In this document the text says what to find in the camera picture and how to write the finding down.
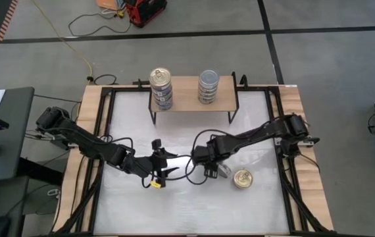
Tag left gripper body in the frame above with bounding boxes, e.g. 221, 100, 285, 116
134, 139, 168, 188

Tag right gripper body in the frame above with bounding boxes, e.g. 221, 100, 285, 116
190, 144, 222, 179

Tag gold-lid Wild Planet can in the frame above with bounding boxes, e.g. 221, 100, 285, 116
151, 92, 174, 104
150, 85, 174, 97
233, 169, 253, 190
149, 67, 173, 90
153, 98, 174, 111

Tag wooden shelf black metal legs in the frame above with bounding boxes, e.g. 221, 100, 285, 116
146, 71, 240, 125

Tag black desk base bar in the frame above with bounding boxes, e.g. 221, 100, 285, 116
15, 157, 65, 187

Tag grey desk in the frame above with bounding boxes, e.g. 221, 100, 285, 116
0, 86, 36, 184

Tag red black equipment box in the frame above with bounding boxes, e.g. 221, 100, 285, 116
124, 0, 168, 28

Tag orange box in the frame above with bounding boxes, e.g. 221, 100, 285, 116
95, 0, 124, 11

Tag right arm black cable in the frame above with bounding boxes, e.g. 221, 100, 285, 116
184, 128, 231, 186

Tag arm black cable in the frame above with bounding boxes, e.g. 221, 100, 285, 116
100, 134, 193, 188
184, 128, 231, 186

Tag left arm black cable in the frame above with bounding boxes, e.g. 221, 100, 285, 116
100, 134, 193, 188

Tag black metal table frame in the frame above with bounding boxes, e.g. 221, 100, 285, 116
47, 74, 336, 237

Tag coiled black plug cable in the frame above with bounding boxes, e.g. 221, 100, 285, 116
87, 74, 118, 86

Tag yellow floor cable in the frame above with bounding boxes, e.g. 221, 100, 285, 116
31, 0, 93, 77

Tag long black floor cable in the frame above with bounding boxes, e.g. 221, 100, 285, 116
68, 12, 132, 38

